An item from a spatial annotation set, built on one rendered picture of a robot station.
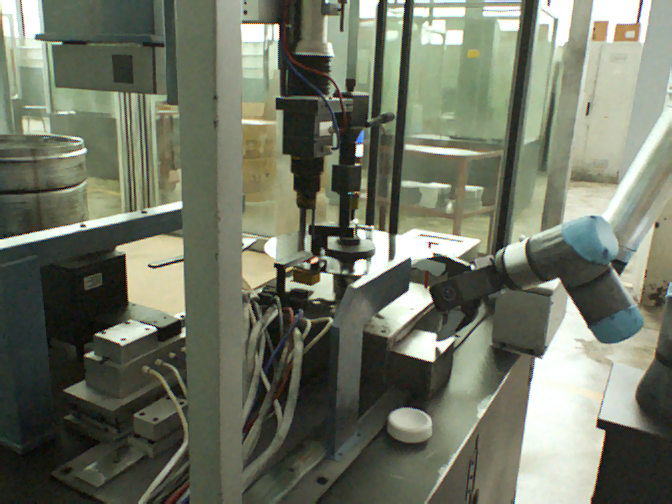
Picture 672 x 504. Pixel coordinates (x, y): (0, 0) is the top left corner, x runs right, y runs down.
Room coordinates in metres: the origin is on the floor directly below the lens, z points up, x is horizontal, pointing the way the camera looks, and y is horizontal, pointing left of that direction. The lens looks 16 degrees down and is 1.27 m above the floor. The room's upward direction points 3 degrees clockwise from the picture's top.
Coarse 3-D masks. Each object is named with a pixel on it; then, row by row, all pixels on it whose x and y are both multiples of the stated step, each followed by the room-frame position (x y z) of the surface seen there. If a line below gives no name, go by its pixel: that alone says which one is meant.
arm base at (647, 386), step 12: (660, 360) 0.95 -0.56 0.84; (648, 372) 0.97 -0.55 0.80; (660, 372) 0.94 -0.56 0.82; (648, 384) 0.95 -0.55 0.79; (660, 384) 0.94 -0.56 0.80; (636, 396) 0.97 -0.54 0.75; (648, 396) 0.94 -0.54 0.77; (660, 396) 0.93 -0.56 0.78; (648, 408) 0.93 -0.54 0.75; (660, 408) 0.91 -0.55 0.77
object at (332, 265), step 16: (272, 240) 1.19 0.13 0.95; (288, 240) 1.20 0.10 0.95; (304, 240) 1.20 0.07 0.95; (368, 240) 1.23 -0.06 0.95; (384, 240) 1.23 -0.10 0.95; (400, 240) 1.24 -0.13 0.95; (272, 256) 1.08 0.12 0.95; (288, 256) 1.09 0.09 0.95; (336, 256) 1.10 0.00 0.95; (368, 256) 1.11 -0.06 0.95; (384, 256) 1.11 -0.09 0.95; (416, 256) 1.12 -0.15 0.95; (320, 272) 1.00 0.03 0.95; (336, 272) 1.00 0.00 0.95; (352, 272) 1.00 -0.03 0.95; (368, 272) 1.01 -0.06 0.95
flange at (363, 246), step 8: (328, 240) 1.18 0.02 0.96; (336, 240) 1.17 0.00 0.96; (344, 240) 1.14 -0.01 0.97; (352, 240) 1.14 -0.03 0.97; (360, 240) 1.19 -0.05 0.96; (328, 248) 1.12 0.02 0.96; (336, 248) 1.12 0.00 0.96; (344, 248) 1.12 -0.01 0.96; (352, 248) 1.12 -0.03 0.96; (360, 248) 1.13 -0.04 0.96; (368, 248) 1.13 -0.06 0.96; (376, 248) 1.15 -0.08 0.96; (352, 256) 1.10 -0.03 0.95
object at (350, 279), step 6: (336, 276) 1.14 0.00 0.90; (342, 276) 1.13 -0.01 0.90; (348, 276) 1.13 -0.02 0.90; (354, 276) 1.13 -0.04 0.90; (360, 276) 1.14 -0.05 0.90; (336, 282) 1.14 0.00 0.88; (342, 282) 1.13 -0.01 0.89; (348, 282) 1.13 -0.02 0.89; (336, 288) 1.14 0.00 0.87; (342, 288) 1.13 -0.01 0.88; (336, 294) 1.14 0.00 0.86; (342, 294) 1.13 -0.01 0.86
